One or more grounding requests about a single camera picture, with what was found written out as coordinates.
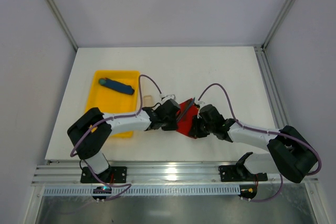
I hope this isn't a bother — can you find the blue pouch in tray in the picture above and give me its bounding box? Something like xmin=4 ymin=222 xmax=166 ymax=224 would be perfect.
xmin=103 ymin=79 xmax=134 ymax=95

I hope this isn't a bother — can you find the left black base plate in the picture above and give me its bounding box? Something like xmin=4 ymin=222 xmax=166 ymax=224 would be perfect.
xmin=80 ymin=166 xmax=127 ymax=184

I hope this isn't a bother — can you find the left aluminium frame post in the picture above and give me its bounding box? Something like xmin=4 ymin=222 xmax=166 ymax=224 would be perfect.
xmin=45 ymin=0 xmax=79 ymax=52

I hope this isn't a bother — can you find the right aluminium side rail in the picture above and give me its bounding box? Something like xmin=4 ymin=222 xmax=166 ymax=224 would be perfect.
xmin=254 ymin=45 xmax=289 ymax=128

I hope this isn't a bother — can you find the red paper napkin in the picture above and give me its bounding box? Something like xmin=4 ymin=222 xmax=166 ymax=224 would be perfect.
xmin=176 ymin=98 xmax=199 ymax=138

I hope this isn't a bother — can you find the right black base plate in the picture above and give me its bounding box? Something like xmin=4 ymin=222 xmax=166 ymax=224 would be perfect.
xmin=218 ymin=165 xmax=268 ymax=182

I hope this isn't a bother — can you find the left controller board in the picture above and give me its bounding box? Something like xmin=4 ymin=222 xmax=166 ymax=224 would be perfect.
xmin=92 ymin=186 xmax=112 ymax=201

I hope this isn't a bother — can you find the aluminium frame post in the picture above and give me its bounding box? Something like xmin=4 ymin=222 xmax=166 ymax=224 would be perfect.
xmin=45 ymin=0 xmax=79 ymax=52
xmin=261 ymin=0 xmax=296 ymax=51

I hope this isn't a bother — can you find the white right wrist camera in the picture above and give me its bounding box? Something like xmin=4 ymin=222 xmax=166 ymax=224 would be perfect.
xmin=196 ymin=100 xmax=207 ymax=109

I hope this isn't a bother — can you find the slotted cable duct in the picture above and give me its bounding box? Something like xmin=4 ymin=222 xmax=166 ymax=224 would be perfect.
xmin=43 ymin=184 xmax=239 ymax=197

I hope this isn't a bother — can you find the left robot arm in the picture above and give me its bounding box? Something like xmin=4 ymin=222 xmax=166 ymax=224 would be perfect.
xmin=67 ymin=99 xmax=180 ymax=181

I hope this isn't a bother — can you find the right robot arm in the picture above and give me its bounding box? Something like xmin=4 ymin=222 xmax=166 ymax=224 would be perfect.
xmin=188 ymin=104 xmax=319 ymax=183

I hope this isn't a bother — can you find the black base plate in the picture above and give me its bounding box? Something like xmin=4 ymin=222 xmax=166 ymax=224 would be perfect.
xmin=218 ymin=165 xmax=268 ymax=182
xmin=80 ymin=166 xmax=127 ymax=184

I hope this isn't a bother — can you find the right aluminium frame post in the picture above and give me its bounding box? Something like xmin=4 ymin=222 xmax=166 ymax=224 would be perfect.
xmin=261 ymin=0 xmax=296 ymax=51

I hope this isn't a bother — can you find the yellow plastic tray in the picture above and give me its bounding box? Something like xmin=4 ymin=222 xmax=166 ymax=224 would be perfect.
xmin=83 ymin=70 xmax=141 ymax=139

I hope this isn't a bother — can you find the aluminium front rail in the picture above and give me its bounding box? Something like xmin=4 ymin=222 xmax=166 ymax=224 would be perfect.
xmin=31 ymin=161 xmax=318 ymax=187

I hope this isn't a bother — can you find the controller board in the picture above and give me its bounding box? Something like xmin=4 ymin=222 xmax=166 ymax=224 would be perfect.
xmin=238 ymin=185 xmax=257 ymax=199
xmin=92 ymin=186 xmax=112 ymax=201

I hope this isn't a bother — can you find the right controller board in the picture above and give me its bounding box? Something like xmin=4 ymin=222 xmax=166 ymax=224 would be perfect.
xmin=238 ymin=185 xmax=257 ymax=199

